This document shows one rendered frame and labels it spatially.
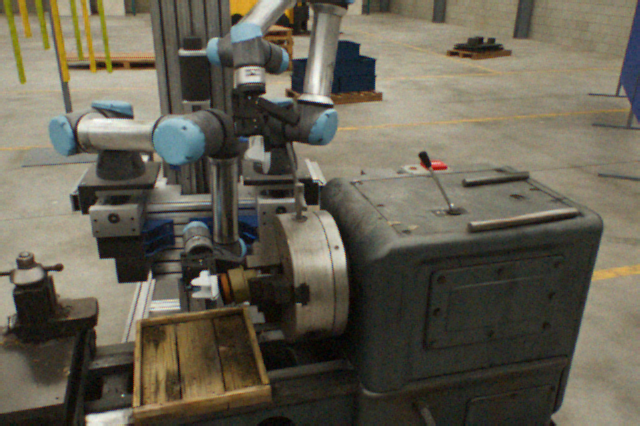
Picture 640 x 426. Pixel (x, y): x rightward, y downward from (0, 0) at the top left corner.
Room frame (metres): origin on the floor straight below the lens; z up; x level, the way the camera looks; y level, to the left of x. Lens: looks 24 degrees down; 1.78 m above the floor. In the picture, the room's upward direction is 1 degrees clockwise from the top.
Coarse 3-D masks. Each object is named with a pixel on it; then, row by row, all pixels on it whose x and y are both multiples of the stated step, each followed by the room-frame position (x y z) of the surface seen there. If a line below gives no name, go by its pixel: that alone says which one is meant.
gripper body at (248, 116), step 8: (232, 88) 1.40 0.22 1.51; (240, 88) 1.41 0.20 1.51; (248, 88) 1.40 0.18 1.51; (256, 88) 1.40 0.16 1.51; (264, 88) 1.42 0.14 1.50; (232, 96) 1.41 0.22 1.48; (240, 96) 1.40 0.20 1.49; (248, 96) 1.42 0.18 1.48; (256, 96) 1.41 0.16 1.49; (232, 104) 1.42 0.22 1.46; (240, 104) 1.39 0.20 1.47; (248, 104) 1.40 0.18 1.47; (256, 104) 1.40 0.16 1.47; (240, 112) 1.37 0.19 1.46; (248, 112) 1.37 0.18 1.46; (256, 112) 1.38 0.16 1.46; (264, 112) 1.39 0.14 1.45; (232, 120) 1.42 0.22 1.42; (240, 120) 1.37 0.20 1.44; (248, 120) 1.37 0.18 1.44; (256, 120) 1.37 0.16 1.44; (240, 128) 1.35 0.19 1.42; (248, 128) 1.36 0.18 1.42; (256, 128) 1.37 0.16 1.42; (240, 136) 1.41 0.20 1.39; (248, 136) 1.40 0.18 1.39
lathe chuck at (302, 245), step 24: (288, 216) 1.25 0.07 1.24; (312, 216) 1.25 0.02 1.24; (288, 240) 1.16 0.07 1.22; (312, 240) 1.17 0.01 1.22; (288, 264) 1.15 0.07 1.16; (312, 264) 1.12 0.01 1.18; (312, 288) 1.10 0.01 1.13; (288, 312) 1.15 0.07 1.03; (312, 312) 1.09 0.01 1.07; (288, 336) 1.15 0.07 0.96; (312, 336) 1.12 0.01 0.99
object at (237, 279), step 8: (232, 272) 1.19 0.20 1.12; (240, 272) 1.19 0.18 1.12; (248, 272) 1.20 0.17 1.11; (224, 280) 1.17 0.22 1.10; (232, 280) 1.17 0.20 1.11; (240, 280) 1.17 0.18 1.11; (248, 280) 1.18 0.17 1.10; (224, 288) 1.16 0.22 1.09; (232, 288) 1.16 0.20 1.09; (240, 288) 1.16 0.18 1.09; (248, 288) 1.16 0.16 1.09; (224, 296) 1.15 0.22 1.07; (232, 296) 1.16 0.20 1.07; (240, 296) 1.16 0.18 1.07; (248, 296) 1.16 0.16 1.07; (224, 304) 1.16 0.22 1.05
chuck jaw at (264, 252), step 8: (272, 224) 1.31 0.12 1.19; (264, 232) 1.29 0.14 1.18; (272, 232) 1.29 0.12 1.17; (264, 240) 1.27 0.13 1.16; (272, 240) 1.28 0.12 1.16; (256, 248) 1.25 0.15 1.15; (264, 248) 1.26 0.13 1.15; (272, 248) 1.26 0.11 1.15; (248, 256) 1.24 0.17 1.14; (256, 256) 1.24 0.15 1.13; (264, 256) 1.24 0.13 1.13; (272, 256) 1.25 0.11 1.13; (248, 264) 1.22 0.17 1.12; (256, 264) 1.22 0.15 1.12; (264, 264) 1.23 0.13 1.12; (272, 264) 1.23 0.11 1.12; (280, 264) 1.25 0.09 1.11
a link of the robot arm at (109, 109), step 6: (96, 102) 1.71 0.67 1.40; (102, 102) 1.72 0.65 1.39; (108, 102) 1.73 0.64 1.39; (114, 102) 1.74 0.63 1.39; (120, 102) 1.75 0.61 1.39; (96, 108) 1.70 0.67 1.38; (102, 108) 1.69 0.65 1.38; (108, 108) 1.69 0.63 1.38; (114, 108) 1.70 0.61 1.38; (120, 108) 1.71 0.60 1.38; (126, 108) 1.72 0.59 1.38; (102, 114) 1.67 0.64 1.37; (108, 114) 1.68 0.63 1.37; (114, 114) 1.70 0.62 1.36; (120, 114) 1.71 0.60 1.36; (126, 114) 1.72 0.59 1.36; (132, 114) 1.75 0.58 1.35
